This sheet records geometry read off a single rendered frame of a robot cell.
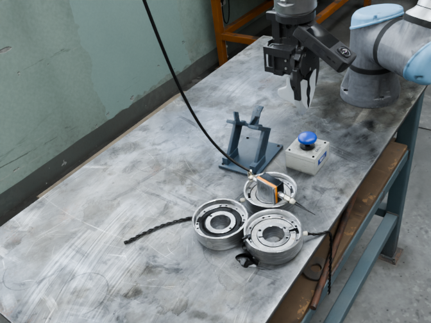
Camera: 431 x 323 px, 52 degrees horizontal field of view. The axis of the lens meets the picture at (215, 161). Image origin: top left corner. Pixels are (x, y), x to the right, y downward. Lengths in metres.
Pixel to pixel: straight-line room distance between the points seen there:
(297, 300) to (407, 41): 0.61
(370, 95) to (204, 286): 0.66
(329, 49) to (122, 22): 1.97
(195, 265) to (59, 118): 1.79
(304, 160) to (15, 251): 0.62
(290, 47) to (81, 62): 1.79
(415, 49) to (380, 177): 0.46
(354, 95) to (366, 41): 0.15
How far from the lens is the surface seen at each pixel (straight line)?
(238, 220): 0.84
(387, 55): 1.08
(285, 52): 0.84
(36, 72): 2.37
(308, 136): 0.95
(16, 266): 0.95
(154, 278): 0.82
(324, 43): 0.81
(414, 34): 1.04
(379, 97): 1.20
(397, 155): 1.46
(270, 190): 0.84
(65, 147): 2.56
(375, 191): 1.32
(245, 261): 0.80
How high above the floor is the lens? 1.42
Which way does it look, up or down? 37 degrees down
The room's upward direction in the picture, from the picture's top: 9 degrees counter-clockwise
